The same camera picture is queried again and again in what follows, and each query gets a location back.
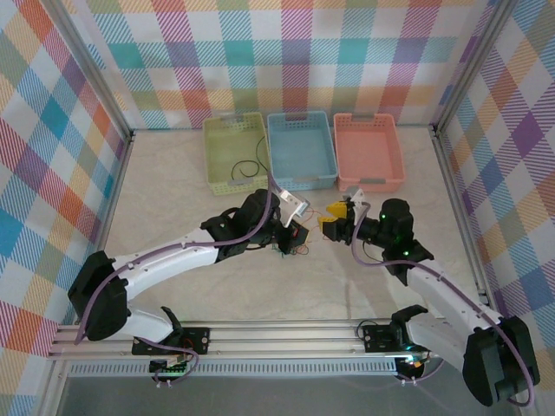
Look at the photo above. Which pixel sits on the green circuit board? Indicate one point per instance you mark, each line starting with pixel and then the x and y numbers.
pixel 171 368

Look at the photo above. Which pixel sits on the aluminium side rail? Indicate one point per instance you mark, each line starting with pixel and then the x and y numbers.
pixel 112 216
pixel 459 216

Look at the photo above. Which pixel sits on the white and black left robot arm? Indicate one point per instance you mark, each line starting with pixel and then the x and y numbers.
pixel 173 260

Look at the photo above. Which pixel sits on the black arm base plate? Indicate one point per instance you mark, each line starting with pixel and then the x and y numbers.
pixel 377 338
pixel 199 340

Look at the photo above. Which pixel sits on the blue plastic basket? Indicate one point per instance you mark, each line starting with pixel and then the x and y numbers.
pixel 303 147

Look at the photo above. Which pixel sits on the green plastic basket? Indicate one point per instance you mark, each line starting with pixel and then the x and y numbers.
pixel 221 173

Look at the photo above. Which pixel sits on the pink plastic basket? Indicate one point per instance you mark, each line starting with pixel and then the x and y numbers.
pixel 368 147

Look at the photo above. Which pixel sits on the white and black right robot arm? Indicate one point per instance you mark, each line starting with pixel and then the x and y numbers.
pixel 442 294

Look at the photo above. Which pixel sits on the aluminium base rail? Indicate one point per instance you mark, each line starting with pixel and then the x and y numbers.
pixel 282 336

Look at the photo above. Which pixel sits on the aluminium frame post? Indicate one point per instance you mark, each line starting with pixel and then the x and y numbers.
pixel 86 65
pixel 472 65

